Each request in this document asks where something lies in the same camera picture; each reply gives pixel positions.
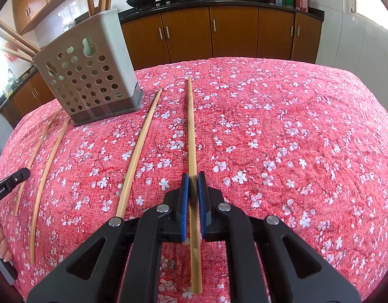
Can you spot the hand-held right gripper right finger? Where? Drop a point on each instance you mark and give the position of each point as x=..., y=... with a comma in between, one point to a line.
x=202, y=208

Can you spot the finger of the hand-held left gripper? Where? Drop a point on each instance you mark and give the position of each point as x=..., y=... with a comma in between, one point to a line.
x=14, y=180

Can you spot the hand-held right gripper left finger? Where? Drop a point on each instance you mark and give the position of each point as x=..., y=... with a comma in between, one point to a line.
x=185, y=208

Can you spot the grey perforated utensil holder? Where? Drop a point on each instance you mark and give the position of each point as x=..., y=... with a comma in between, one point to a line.
x=86, y=69

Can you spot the metal faucet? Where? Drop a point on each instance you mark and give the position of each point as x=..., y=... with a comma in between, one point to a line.
x=11, y=75

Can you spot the red floral tablecloth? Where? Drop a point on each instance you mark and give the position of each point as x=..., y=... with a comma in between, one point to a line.
x=276, y=132

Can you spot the wooden base cabinets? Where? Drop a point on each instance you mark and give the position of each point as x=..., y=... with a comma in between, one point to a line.
x=235, y=31

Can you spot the black gas stove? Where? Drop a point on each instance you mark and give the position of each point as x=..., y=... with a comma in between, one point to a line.
x=164, y=3

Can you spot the black kitchen countertop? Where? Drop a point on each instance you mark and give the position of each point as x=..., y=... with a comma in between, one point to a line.
x=232, y=0

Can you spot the wooden wall cabinet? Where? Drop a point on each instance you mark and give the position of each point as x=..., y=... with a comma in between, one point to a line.
x=36, y=0

